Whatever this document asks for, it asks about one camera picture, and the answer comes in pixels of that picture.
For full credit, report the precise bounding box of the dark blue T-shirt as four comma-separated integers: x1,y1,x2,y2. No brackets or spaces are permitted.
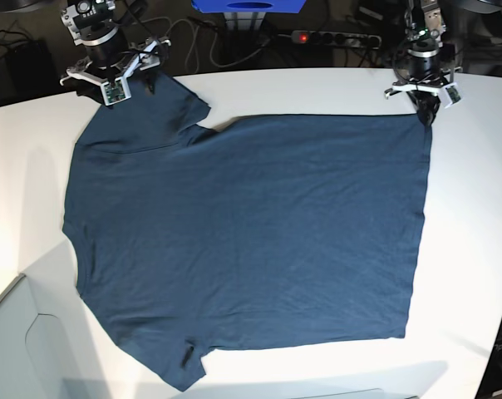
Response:
63,76,432,391

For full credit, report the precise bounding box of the white cable loop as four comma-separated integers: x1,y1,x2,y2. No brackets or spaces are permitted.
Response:
167,16,268,70

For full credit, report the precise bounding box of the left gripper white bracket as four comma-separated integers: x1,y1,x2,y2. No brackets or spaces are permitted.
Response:
384,66,463,126

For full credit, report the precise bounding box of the blue box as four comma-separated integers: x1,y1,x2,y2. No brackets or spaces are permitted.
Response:
191,0,306,13

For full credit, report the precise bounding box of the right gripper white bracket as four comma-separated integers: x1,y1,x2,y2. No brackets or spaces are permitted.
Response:
59,37,171,106

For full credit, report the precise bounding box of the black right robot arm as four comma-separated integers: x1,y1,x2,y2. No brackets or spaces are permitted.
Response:
60,1,171,107

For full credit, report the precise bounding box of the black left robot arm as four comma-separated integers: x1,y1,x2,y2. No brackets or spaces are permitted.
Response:
384,1,462,127

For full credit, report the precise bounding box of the white power strip red switch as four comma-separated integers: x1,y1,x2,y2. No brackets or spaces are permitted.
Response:
289,30,381,50

